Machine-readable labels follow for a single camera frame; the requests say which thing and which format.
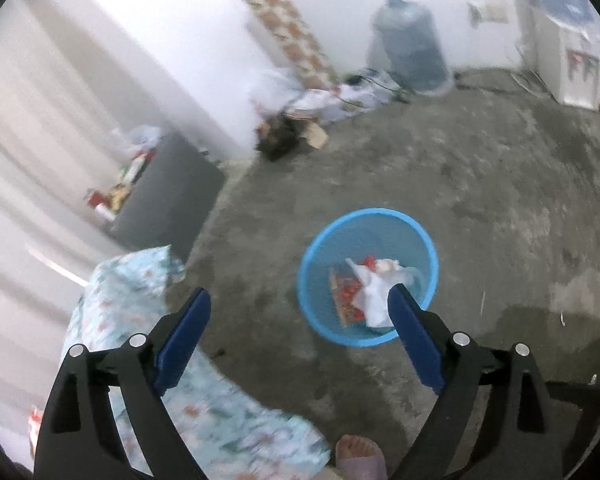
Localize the white curtain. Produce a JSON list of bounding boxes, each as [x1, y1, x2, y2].
[[0, 0, 225, 464]]

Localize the dark bag on floor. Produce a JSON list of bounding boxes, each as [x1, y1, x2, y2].
[[256, 114, 300, 162]]

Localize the blue mesh trash basket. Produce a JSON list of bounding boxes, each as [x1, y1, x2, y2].
[[297, 208, 440, 348]]

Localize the patterned rolled mat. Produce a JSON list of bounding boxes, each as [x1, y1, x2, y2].
[[244, 0, 337, 90]]

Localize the white crumpled tissue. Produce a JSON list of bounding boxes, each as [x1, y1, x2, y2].
[[346, 258, 425, 330]]

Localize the red snack wrapper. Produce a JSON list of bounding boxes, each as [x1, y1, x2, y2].
[[328, 255, 376, 327]]

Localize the white plastic bag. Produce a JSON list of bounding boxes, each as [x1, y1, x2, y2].
[[249, 67, 306, 118]]

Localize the person's foot in slipper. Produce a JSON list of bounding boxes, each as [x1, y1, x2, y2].
[[335, 434, 388, 480]]

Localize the grey bedside cabinet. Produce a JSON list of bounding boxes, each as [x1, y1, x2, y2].
[[108, 133, 226, 261]]

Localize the clear plastic bag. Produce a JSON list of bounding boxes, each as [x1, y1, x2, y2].
[[109, 125, 163, 157]]

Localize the large blue water jug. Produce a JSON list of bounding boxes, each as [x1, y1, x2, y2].
[[367, 0, 454, 96]]

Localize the floral blue bed sheet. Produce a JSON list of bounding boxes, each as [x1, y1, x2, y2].
[[64, 246, 330, 479]]

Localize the white cabinet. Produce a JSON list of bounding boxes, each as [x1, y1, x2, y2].
[[515, 0, 600, 110]]

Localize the yellow snack packets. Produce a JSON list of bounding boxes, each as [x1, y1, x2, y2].
[[85, 148, 157, 223]]

